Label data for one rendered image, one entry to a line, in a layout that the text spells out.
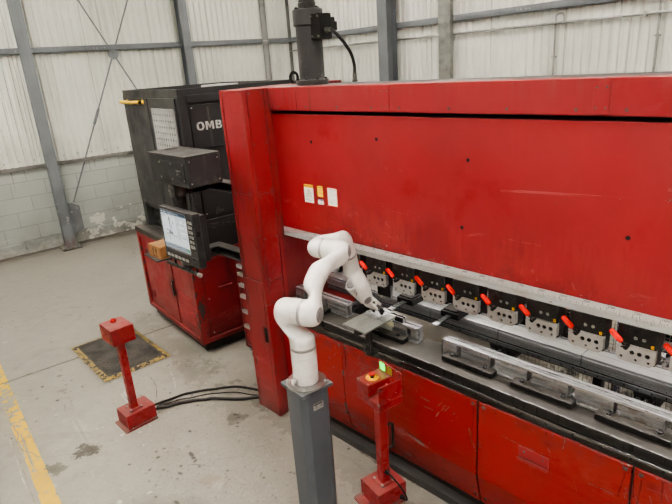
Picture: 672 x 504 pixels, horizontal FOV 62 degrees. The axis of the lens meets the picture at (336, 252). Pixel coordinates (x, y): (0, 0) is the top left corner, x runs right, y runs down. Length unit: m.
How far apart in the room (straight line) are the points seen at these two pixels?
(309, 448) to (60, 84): 7.45
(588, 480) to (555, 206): 1.22
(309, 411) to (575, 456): 1.20
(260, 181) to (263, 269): 0.58
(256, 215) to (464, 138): 1.52
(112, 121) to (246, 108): 6.13
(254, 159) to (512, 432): 2.14
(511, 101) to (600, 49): 4.50
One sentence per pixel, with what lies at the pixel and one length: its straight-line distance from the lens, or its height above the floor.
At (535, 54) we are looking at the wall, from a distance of 7.36.
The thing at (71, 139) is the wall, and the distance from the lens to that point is 9.33.
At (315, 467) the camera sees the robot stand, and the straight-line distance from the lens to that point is 2.86.
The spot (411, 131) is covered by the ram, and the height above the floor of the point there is 2.07.
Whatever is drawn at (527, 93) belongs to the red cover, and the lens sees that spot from 2.47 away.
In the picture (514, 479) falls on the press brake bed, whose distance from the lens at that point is 3.10.
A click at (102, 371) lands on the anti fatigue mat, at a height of 0.02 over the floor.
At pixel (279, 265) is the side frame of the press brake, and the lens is 3.79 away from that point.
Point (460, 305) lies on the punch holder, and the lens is 2.91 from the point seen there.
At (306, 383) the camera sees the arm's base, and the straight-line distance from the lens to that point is 2.63.
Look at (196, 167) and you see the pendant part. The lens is 3.50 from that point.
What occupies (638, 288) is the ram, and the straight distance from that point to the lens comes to 2.48.
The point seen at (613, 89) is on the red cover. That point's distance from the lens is 2.34.
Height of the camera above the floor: 2.42
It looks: 19 degrees down
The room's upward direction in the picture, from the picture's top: 4 degrees counter-clockwise
